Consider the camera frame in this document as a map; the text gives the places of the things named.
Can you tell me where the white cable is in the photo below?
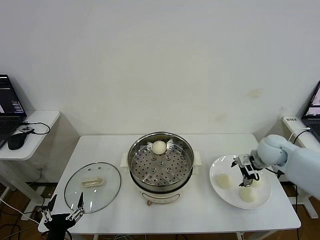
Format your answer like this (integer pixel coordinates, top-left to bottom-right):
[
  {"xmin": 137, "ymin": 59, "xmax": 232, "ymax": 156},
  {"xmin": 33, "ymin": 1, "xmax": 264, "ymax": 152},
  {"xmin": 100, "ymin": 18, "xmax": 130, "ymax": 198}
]
[{"xmin": 289, "ymin": 127, "xmax": 312, "ymax": 146}]

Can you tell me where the white floor power strip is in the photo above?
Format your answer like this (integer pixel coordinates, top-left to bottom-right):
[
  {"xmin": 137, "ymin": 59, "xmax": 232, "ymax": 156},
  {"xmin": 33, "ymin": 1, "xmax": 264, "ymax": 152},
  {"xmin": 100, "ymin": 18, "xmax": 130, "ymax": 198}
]
[{"xmin": 34, "ymin": 197, "xmax": 49, "ymax": 213}]

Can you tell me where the perforated steel steamer basket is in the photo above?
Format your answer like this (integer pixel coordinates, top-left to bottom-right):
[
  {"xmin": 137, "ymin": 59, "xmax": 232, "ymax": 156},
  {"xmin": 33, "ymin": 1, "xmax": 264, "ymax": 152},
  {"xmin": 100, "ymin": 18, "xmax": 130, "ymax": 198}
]
[{"xmin": 120, "ymin": 131, "xmax": 202, "ymax": 188}]

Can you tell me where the white round plate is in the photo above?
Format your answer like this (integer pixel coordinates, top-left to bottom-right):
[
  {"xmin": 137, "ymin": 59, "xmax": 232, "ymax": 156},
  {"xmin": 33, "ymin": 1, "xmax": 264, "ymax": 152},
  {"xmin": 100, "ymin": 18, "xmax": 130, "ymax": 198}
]
[{"xmin": 209, "ymin": 154, "xmax": 272, "ymax": 210}]

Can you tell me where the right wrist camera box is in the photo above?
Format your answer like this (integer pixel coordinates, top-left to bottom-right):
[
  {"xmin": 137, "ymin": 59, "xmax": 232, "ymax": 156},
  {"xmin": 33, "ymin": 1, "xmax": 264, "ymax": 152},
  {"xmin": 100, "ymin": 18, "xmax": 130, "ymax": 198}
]
[{"xmin": 237, "ymin": 154, "xmax": 261, "ymax": 176}]

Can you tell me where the grey laptop with pink images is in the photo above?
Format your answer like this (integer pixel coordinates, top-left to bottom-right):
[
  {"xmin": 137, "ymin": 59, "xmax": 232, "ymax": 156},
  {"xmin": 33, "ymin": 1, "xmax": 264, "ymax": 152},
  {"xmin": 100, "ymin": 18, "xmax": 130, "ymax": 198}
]
[{"xmin": 301, "ymin": 80, "xmax": 320, "ymax": 138}]

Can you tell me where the glass lid with cream handle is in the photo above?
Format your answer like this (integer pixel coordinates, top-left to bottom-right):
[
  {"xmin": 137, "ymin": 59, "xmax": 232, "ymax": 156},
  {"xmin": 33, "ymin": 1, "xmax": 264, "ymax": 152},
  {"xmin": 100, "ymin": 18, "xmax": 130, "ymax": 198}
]
[{"xmin": 64, "ymin": 162, "xmax": 122, "ymax": 214}]

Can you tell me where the black computer mouse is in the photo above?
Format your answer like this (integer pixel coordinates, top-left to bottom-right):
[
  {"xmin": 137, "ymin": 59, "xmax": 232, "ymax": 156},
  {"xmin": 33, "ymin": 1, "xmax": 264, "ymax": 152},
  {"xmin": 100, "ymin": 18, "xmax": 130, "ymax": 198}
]
[{"xmin": 7, "ymin": 132, "xmax": 27, "ymax": 150}]

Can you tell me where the black power adapter cable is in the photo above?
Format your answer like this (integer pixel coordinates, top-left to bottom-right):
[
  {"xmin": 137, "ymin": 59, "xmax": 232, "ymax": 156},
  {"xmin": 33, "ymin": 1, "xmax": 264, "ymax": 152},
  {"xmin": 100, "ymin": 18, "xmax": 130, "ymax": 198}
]
[{"xmin": 291, "ymin": 184, "xmax": 301, "ymax": 240}]

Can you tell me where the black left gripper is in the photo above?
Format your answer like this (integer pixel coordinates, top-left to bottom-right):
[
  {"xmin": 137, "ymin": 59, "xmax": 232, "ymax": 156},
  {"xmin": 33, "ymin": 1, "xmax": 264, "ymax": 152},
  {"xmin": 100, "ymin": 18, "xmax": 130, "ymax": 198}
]
[{"xmin": 40, "ymin": 191, "xmax": 85, "ymax": 240}]

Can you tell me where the black laptop with dark screen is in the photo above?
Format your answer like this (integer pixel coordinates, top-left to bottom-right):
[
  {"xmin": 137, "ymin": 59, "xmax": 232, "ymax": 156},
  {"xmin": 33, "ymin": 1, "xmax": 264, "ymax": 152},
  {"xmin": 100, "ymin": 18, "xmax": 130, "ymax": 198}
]
[{"xmin": 0, "ymin": 74, "xmax": 28, "ymax": 148}]

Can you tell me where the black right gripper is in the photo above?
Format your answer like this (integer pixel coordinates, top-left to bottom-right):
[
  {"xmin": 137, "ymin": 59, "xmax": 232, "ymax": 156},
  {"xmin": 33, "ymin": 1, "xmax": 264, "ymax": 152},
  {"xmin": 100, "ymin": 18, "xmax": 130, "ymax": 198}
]
[{"xmin": 230, "ymin": 157, "xmax": 255, "ymax": 188}]

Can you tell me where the black usb hub with cable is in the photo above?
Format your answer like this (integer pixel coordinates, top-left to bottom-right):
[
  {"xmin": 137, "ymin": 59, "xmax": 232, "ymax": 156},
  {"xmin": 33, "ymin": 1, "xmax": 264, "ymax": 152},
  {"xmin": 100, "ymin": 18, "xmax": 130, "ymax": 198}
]
[{"xmin": 21, "ymin": 121, "xmax": 51, "ymax": 136}]

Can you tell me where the white wall socket with plug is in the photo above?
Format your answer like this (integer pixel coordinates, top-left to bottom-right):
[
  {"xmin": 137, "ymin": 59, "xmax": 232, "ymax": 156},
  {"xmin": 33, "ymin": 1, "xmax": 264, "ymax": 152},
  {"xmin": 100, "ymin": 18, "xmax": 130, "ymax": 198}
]
[{"xmin": 36, "ymin": 163, "xmax": 49, "ymax": 176}]

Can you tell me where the white side table rounded top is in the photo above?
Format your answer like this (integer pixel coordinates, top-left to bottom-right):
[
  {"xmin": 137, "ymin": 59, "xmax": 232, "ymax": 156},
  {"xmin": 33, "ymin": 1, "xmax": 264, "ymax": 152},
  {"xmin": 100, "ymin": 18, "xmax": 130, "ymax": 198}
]
[{"xmin": 0, "ymin": 109, "xmax": 61, "ymax": 221}]

